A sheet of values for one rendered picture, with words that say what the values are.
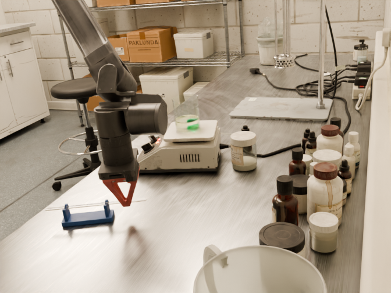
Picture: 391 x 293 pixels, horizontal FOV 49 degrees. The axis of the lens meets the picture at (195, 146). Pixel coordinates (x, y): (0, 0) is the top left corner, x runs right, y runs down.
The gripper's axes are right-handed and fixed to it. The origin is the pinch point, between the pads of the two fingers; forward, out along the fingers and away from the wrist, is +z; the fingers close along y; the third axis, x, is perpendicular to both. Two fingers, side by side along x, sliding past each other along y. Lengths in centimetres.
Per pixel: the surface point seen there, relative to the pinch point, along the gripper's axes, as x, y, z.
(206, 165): -16.9, 15.4, 1.2
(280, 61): -43, 53, -13
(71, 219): 11.0, -0.8, 2.2
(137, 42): 19, 261, 8
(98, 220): 5.7, -1.8, 2.3
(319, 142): -41.6, 10.1, -3.9
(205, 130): -17.5, 20.4, -5.5
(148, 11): 9, 303, -10
